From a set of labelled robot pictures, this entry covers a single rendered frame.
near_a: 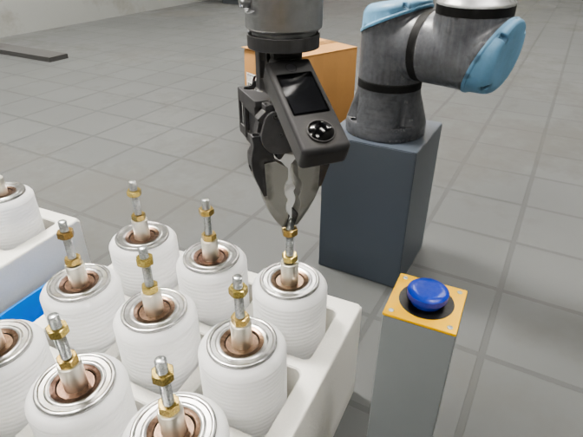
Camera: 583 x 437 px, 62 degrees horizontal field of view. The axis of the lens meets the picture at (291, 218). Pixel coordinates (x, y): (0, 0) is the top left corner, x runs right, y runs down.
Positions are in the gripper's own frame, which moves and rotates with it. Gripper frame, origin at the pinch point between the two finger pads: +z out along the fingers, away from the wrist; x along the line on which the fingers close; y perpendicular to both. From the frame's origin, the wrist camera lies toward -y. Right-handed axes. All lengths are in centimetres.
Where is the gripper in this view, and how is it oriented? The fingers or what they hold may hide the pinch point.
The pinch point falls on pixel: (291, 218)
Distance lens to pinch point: 55.8
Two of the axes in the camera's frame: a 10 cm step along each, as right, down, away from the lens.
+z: 0.0, 8.6, 5.2
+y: -3.8, -4.8, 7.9
